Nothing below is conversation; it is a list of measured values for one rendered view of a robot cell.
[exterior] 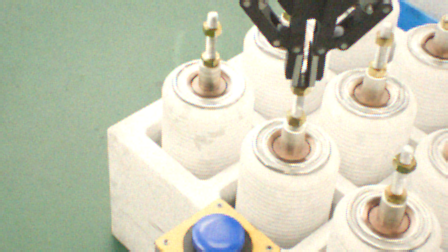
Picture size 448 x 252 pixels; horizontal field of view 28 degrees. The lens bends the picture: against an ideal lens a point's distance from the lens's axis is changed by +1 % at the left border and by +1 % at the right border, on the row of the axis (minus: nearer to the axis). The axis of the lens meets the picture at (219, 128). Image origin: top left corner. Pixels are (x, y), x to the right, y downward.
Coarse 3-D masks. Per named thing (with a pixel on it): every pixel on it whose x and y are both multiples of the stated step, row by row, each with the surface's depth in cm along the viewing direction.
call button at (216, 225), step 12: (204, 216) 68; (216, 216) 68; (228, 216) 68; (204, 228) 67; (216, 228) 67; (228, 228) 67; (240, 228) 67; (192, 240) 67; (204, 240) 66; (216, 240) 66; (228, 240) 66; (240, 240) 66
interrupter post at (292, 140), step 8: (288, 128) 82; (304, 128) 83; (288, 136) 83; (296, 136) 82; (304, 136) 83; (280, 144) 85; (288, 144) 83; (296, 144) 83; (288, 152) 84; (296, 152) 84
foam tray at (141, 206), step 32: (128, 128) 96; (160, 128) 98; (416, 128) 98; (128, 160) 95; (160, 160) 93; (128, 192) 99; (160, 192) 93; (192, 192) 90; (224, 192) 91; (128, 224) 103; (160, 224) 97
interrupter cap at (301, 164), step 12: (276, 120) 87; (264, 132) 86; (276, 132) 86; (312, 132) 86; (324, 132) 86; (252, 144) 85; (264, 144) 85; (276, 144) 85; (312, 144) 85; (324, 144) 85; (264, 156) 83; (276, 156) 84; (288, 156) 84; (300, 156) 84; (312, 156) 84; (324, 156) 84; (276, 168) 82; (288, 168) 83; (300, 168) 83; (312, 168) 82
